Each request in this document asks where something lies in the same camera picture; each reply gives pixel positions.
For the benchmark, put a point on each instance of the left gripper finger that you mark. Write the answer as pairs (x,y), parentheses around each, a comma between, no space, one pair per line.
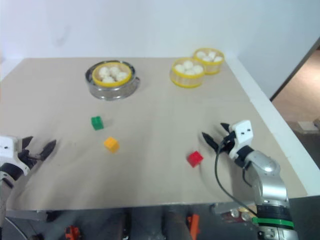
(48,150)
(26,143)

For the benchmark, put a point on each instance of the yellow cube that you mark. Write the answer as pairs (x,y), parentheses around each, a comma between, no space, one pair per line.
(111,145)

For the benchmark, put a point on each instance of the beige table cover sheet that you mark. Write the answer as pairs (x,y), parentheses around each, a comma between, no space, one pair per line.
(150,170)

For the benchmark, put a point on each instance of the yellow steamer basket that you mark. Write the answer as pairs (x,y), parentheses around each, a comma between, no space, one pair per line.
(186,81)
(96,78)
(212,68)

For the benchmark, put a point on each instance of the red cube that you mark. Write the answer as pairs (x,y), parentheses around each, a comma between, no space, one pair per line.
(195,159)

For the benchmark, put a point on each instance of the metal table bracket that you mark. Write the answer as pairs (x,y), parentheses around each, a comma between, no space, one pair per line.
(232,211)

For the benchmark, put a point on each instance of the green cube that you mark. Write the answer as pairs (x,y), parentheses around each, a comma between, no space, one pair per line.
(97,123)

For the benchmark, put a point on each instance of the brown cardboard box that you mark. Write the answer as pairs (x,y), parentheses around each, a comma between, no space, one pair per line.
(308,126)

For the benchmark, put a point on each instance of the orange clamp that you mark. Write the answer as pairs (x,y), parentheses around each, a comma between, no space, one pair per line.
(193,223)
(72,232)

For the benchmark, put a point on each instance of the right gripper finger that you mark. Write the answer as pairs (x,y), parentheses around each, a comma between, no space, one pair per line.
(226,127)
(210,140)

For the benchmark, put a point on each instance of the steel pot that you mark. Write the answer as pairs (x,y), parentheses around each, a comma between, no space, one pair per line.
(110,92)

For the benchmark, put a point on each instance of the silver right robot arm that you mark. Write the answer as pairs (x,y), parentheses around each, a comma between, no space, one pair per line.
(271,182)

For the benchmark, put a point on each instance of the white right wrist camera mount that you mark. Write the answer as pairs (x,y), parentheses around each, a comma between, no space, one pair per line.
(242,132)

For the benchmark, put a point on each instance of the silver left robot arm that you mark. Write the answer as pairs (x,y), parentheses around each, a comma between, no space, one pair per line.
(10,172)

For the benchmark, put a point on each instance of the white steamed bun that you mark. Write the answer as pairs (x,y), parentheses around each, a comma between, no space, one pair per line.
(114,71)
(212,54)
(189,72)
(122,75)
(197,69)
(218,59)
(108,80)
(179,68)
(104,71)
(207,59)
(188,64)

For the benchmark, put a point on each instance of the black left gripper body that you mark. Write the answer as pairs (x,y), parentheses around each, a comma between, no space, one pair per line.
(28,157)

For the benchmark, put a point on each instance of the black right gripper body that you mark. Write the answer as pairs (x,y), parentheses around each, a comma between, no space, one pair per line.
(229,141)

